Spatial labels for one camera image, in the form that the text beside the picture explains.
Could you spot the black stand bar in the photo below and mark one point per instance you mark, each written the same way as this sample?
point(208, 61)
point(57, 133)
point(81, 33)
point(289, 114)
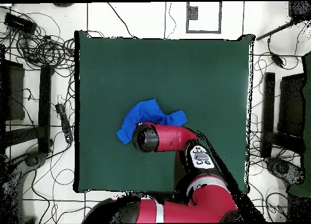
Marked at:
point(44, 107)
point(268, 107)

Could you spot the grey floor frame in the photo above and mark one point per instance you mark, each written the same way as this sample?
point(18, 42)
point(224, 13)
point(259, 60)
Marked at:
point(187, 17)

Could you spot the dark green table cloth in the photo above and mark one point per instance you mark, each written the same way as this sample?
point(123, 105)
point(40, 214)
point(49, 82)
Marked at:
point(121, 76)
point(307, 112)

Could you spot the grey stand foot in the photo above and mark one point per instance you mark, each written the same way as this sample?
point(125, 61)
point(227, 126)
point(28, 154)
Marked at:
point(34, 159)
point(281, 168)

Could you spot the black box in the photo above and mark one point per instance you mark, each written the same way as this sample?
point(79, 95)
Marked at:
point(291, 105)
point(14, 92)

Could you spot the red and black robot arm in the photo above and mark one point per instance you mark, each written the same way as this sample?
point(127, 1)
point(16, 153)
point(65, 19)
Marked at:
point(175, 139)

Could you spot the black rod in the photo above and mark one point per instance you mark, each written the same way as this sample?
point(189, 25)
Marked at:
point(274, 31)

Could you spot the black power brick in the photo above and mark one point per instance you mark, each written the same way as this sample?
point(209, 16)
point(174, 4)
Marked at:
point(19, 23)

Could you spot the blue laundry item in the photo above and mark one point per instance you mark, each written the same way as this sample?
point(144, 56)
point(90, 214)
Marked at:
point(145, 112)

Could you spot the black power strip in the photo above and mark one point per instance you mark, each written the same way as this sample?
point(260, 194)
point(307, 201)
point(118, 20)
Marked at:
point(65, 124)

